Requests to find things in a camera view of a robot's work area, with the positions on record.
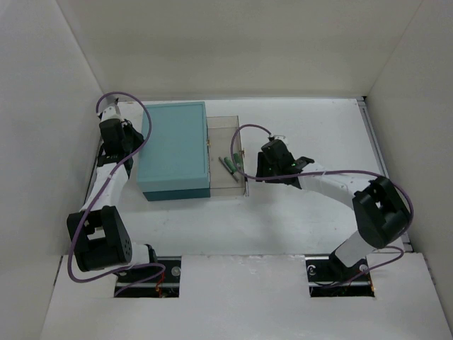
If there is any teal makeup organizer box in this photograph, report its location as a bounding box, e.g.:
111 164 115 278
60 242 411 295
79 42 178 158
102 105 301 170
136 101 210 201

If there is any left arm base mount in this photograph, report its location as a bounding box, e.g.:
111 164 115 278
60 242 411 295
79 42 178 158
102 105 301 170
114 256 182 298

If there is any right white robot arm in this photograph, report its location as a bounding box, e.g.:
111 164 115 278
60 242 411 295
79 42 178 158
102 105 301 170
256 139 413 281

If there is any grey makeup pencil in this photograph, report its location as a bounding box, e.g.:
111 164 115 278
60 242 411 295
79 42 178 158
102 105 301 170
219 157 240 183

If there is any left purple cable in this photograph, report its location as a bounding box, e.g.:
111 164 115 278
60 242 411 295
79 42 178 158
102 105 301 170
67 92 166 293

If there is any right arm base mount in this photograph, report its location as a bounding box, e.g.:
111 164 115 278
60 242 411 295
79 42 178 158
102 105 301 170
305 256 374 298

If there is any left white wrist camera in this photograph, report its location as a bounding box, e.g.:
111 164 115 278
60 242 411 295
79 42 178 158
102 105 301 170
97 104 122 122

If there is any green tube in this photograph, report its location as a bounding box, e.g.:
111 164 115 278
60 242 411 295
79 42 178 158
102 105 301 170
224 157 236 174
233 153 243 170

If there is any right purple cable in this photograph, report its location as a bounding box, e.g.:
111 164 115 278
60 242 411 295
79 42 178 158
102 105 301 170
230 123 414 288

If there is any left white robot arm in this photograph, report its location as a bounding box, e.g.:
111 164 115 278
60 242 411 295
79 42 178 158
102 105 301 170
67 117 159 283

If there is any black silver makeup pencil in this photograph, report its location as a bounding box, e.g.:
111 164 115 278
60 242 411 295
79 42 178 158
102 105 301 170
243 177 249 197

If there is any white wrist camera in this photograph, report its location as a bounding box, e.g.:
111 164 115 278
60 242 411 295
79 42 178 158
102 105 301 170
97 104 122 122
268 135 289 145

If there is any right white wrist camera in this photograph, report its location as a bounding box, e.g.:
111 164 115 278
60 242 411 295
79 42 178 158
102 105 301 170
268 135 289 145

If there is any purple cable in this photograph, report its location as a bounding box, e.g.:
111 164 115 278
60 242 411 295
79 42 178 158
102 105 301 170
67 92 166 293
230 123 414 288

